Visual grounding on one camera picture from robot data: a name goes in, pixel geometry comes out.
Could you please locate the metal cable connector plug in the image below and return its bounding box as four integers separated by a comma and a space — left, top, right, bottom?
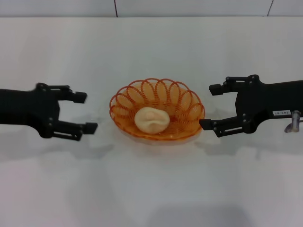
284, 110, 302, 133

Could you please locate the orange woven plastic basket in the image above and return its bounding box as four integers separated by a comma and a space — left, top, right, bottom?
108, 78, 206, 142

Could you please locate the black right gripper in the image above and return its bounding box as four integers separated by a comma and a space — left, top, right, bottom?
199, 74, 303, 139

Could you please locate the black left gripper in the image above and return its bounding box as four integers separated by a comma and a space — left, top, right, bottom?
0, 82, 98, 142

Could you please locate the pale cream steamed bun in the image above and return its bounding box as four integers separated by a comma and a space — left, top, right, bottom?
134, 106, 171, 135

